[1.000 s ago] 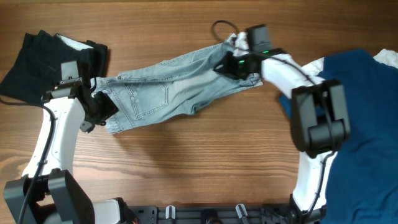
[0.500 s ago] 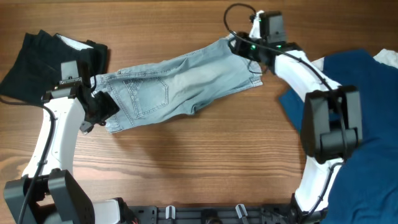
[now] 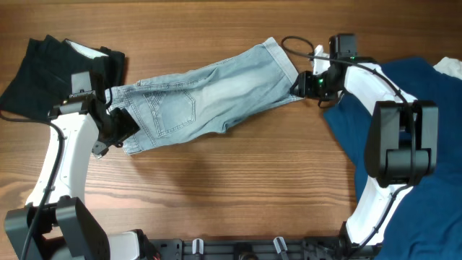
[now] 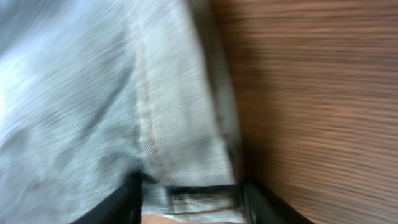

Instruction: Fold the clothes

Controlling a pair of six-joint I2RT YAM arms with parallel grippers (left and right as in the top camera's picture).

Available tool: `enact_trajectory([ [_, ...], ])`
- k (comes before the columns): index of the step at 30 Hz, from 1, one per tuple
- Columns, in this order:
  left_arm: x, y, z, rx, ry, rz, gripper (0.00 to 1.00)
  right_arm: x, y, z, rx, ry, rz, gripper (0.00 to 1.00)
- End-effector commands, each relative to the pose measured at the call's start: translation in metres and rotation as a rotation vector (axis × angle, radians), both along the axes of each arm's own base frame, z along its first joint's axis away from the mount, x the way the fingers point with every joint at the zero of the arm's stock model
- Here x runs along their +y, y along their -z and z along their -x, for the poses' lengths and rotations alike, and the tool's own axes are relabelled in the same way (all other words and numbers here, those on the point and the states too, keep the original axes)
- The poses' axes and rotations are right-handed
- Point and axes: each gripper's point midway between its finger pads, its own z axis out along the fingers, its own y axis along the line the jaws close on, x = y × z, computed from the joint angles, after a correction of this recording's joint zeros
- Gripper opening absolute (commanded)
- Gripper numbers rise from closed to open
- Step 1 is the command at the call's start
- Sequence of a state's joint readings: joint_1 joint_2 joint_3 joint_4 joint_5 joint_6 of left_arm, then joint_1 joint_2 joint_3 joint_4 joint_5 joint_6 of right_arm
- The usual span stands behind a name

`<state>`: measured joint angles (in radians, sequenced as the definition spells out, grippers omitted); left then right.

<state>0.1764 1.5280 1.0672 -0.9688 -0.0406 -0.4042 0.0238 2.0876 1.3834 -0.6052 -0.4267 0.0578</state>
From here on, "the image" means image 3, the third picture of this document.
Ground white garment in pile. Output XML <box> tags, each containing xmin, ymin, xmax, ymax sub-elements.
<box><xmin>433</xmin><ymin>57</ymin><xmax>462</xmax><ymax>79</ymax></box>

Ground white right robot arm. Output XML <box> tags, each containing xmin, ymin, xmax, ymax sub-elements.
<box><xmin>290</xmin><ymin>46</ymin><xmax>438</xmax><ymax>256</ymax></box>

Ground dark blue garment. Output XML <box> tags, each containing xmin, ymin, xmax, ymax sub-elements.
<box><xmin>325</xmin><ymin>58</ymin><xmax>461</xmax><ymax>259</ymax></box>

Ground folded black garment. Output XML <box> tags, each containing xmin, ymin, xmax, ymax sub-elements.
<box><xmin>1</xmin><ymin>35</ymin><xmax>125</xmax><ymax>121</ymax></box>

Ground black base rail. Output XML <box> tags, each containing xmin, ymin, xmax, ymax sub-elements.
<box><xmin>151</xmin><ymin>237</ymin><xmax>346</xmax><ymax>260</ymax></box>

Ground light blue denim shorts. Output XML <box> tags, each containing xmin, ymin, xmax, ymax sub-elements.
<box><xmin>106</xmin><ymin>38</ymin><xmax>299</xmax><ymax>155</ymax></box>

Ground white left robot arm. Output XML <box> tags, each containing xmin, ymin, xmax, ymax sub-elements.
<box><xmin>5</xmin><ymin>95</ymin><xmax>161</xmax><ymax>259</ymax></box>

